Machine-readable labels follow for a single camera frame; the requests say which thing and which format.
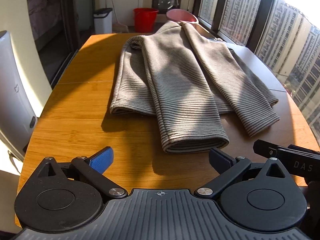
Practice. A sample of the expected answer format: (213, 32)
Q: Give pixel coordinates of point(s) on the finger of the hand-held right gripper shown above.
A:
(305, 148)
(271, 150)

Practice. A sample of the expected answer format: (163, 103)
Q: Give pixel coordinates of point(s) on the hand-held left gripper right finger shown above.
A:
(220, 160)

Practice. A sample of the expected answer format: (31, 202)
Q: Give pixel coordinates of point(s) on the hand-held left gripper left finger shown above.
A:
(101, 158)

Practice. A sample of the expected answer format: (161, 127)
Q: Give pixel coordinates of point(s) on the grey striped sweater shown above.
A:
(175, 80)

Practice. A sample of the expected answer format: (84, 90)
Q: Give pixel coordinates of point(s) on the apartment buildings outside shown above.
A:
(295, 42)

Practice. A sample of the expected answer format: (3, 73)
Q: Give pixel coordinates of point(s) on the white air purifier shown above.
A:
(12, 92)

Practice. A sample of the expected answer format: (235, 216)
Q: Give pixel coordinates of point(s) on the broom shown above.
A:
(121, 26)

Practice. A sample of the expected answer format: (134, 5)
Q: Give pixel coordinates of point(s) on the white trash bin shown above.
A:
(102, 22)

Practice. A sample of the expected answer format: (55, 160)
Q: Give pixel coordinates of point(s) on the red plastic bucket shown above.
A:
(145, 20)

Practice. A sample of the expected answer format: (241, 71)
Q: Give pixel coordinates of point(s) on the pink plastic bucket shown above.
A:
(180, 15)

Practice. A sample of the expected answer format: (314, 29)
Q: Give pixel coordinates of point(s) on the bed with pink bedding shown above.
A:
(40, 15)

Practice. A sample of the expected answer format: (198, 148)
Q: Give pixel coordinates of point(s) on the black window frame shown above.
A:
(263, 12)

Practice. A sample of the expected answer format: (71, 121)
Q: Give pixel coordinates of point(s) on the dark sliding door frame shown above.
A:
(71, 17)

